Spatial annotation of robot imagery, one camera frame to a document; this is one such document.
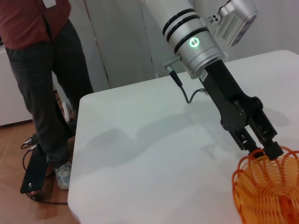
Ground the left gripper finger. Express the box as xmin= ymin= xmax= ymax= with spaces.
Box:
xmin=229 ymin=126 xmax=264 ymax=156
xmin=247 ymin=108 xmax=285 ymax=161

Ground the thin black floor cable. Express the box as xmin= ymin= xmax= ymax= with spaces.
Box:
xmin=27 ymin=190 xmax=69 ymax=206

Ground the cable with metal plugs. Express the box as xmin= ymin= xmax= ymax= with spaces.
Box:
xmin=21 ymin=134 xmax=40 ymax=151

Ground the silver camera housing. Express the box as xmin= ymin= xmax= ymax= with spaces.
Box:
xmin=205 ymin=0 xmax=259 ymax=48

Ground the grey left arm cable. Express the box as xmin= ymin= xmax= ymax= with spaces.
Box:
xmin=163 ymin=54 xmax=210 ymax=105

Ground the white partition screen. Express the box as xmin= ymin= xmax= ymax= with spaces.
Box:
xmin=70 ymin=0 xmax=164 ymax=94

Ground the black foot pedal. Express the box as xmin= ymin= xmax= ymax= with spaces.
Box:
xmin=20 ymin=147 xmax=49 ymax=195

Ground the white stand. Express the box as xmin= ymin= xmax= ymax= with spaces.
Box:
xmin=52 ymin=70 xmax=76 ymax=124

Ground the person in red shirt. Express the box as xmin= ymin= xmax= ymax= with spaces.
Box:
xmin=0 ymin=0 xmax=94 ymax=190

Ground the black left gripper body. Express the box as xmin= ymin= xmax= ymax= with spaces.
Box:
xmin=198 ymin=58 xmax=264 ymax=132

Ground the orange wire basket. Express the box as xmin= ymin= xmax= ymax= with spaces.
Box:
xmin=231 ymin=146 xmax=299 ymax=224

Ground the white cabinet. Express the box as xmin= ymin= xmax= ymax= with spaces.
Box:
xmin=0 ymin=44 xmax=35 ymax=129

